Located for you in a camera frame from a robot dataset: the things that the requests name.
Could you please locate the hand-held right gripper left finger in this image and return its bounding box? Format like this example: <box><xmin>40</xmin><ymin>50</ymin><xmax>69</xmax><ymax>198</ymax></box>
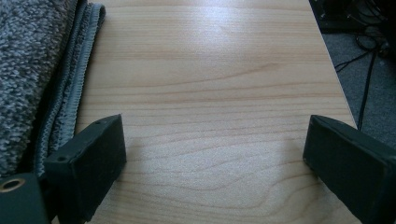
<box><xmin>42</xmin><ymin>113</ymin><xmax>128</xmax><ymax>224</ymax></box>

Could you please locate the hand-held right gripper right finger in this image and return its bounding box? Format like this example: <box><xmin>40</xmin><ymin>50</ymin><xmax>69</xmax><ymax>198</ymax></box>
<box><xmin>302</xmin><ymin>114</ymin><xmax>396</xmax><ymax>224</ymax></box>

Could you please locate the grey towel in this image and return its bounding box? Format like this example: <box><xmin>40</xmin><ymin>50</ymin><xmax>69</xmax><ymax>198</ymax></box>
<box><xmin>0</xmin><ymin>0</ymin><xmax>106</xmax><ymax>178</ymax></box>

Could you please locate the black stand base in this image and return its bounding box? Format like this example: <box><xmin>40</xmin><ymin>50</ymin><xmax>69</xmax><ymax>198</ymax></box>
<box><xmin>308</xmin><ymin>0</ymin><xmax>396</xmax><ymax>35</ymax></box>

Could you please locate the long black floor cable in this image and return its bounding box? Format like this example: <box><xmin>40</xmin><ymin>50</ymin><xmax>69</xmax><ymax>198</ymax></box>
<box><xmin>357</xmin><ymin>49</ymin><xmax>378</xmax><ymax>131</ymax></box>

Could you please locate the short black floor cable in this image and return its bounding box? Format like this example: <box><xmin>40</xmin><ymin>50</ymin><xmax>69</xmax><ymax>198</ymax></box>
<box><xmin>333</xmin><ymin>49</ymin><xmax>375</xmax><ymax>73</ymax></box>

